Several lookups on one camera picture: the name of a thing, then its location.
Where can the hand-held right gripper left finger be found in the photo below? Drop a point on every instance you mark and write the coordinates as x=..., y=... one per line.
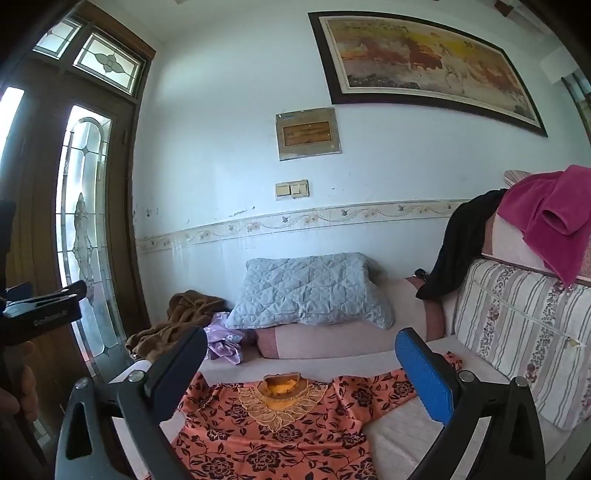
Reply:
x=184, y=355

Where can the white-framed wall hanging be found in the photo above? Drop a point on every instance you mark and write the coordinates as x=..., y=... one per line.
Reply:
x=579, y=99

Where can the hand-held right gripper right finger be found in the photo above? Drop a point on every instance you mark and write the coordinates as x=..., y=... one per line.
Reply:
x=422, y=374

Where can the beige wall switch plate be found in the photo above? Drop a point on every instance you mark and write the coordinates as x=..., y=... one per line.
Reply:
x=292, y=189

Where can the brown fleece blanket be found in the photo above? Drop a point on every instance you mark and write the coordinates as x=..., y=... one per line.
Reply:
x=184, y=309

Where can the small black object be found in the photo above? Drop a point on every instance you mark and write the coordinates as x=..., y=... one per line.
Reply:
x=419, y=273

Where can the magenta towel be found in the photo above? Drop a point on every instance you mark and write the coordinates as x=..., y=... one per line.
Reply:
x=549, y=217

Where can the striped floral cushion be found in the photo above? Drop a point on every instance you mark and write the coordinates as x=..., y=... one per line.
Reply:
x=521, y=332

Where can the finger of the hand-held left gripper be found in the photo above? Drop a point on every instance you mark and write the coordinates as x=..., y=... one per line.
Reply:
x=51, y=293

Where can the small framed wall picture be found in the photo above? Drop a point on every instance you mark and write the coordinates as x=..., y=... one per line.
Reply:
x=308, y=134

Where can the large dark-framed painting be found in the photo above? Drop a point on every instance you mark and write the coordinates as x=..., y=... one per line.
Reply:
x=415, y=60

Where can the wooden stained-glass door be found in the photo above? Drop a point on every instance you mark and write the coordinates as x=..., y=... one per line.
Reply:
x=124, y=152

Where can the purple floral cloth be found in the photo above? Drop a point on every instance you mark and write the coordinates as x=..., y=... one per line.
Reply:
x=224, y=339

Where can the grey quilted pillow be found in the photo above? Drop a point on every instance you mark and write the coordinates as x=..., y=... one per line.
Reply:
x=309, y=290

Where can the person's left hand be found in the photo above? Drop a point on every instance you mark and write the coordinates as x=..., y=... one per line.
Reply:
x=28, y=383

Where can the orange floral shirt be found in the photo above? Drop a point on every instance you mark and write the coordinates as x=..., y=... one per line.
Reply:
x=286, y=443

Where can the black garment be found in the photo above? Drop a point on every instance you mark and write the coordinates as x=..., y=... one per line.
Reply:
x=461, y=240

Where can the pink bolster cushion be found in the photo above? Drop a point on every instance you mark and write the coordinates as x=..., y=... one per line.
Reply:
x=328, y=341

